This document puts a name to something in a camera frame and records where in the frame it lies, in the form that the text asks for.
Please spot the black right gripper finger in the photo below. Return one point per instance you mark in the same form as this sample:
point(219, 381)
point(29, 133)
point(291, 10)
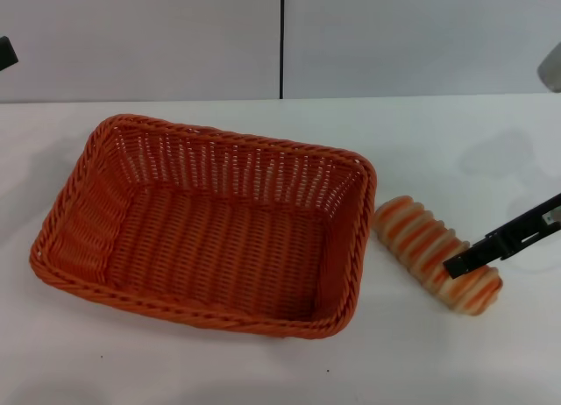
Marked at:
point(491, 247)

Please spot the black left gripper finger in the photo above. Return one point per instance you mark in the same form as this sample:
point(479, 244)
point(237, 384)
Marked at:
point(6, 54)

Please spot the orange woven plastic basket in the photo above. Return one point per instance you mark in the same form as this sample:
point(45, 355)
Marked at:
point(210, 247)

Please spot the orange striped bread loaf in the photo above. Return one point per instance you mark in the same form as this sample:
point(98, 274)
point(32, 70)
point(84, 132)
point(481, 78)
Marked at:
point(407, 229)

